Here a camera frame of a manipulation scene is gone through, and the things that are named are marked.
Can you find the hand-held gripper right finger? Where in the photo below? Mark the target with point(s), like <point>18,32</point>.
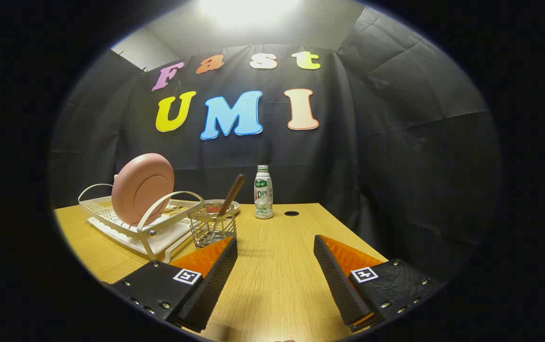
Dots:
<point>339,285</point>

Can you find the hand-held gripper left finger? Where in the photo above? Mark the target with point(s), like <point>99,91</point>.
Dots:
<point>215,280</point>

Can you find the white dish rack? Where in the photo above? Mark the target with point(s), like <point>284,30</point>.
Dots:
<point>163,240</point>

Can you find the pink plate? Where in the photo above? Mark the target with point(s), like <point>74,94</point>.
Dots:
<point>141,187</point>

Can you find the beige plate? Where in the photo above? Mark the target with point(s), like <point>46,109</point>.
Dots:
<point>234,205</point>

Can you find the red meat piece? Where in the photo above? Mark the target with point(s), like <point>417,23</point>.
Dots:
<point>213,209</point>

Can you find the white drink bottle green cap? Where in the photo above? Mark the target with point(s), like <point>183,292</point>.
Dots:
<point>263,194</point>

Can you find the black backdrop cloth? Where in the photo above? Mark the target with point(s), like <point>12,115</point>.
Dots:
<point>396,142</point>

